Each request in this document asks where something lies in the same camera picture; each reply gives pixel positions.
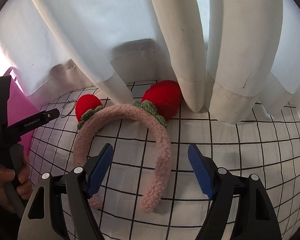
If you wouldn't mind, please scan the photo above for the person's left hand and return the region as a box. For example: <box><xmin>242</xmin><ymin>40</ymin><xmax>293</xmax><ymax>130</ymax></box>
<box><xmin>0</xmin><ymin>155</ymin><xmax>33</xmax><ymax>213</ymax></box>

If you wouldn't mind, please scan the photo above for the pink plastic tub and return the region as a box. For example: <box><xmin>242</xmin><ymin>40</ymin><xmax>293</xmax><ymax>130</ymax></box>
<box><xmin>4</xmin><ymin>67</ymin><xmax>39</xmax><ymax>156</ymax></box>

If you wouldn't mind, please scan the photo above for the white checked tablecloth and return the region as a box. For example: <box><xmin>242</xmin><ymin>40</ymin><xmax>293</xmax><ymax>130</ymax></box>
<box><xmin>27</xmin><ymin>80</ymin><xmax>300</xmax><ymax>240</ymax></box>

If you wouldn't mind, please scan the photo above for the pink fuzzy strawberry headband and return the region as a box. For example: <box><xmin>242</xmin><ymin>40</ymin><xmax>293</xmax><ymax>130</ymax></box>
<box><xmin>72</xmin><ymin>80</ymin><xmax>183</xmax><ymax>214</ymax></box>

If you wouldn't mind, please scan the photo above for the white curtain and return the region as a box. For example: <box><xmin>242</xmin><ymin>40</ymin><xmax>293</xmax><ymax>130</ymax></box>
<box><xmin>0</xmin><ymin>0</ymin><xmax>300</xmax><ymax>124</ymax></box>

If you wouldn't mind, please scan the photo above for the small silver ring bracelet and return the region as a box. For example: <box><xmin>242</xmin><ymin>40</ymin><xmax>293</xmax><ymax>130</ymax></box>
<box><xmin>59</xmin><ymin>99</ymin><xmax>77</xmax><ymax>119</ymax></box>

